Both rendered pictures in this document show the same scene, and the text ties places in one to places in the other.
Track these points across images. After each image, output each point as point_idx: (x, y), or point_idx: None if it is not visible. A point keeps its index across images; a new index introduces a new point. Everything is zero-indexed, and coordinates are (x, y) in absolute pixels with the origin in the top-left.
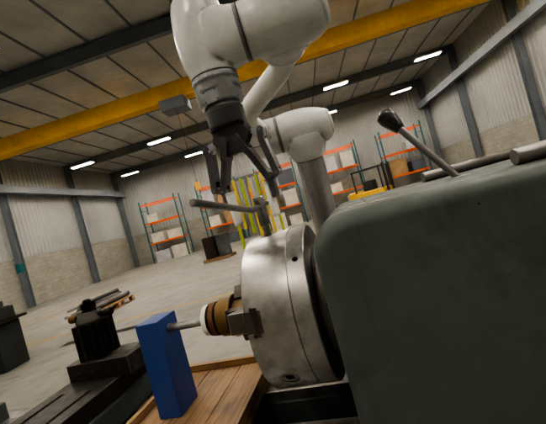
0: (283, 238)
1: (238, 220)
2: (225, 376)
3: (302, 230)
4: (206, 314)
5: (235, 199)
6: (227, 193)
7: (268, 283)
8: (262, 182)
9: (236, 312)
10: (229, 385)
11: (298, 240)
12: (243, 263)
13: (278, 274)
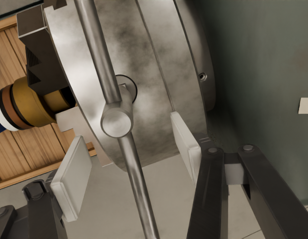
0: (169, 115)
1: (88, 161)
2: (3, 56)
3: (200, 94)
4: (20, 127)
5: (72, 177)
6: (76, 219)
7: (161, 160)
8: (195, 188)
9: (107, 156)
10: (25, 71)
11: (199, 119)
12: (117, 162)
13: (172, 154)
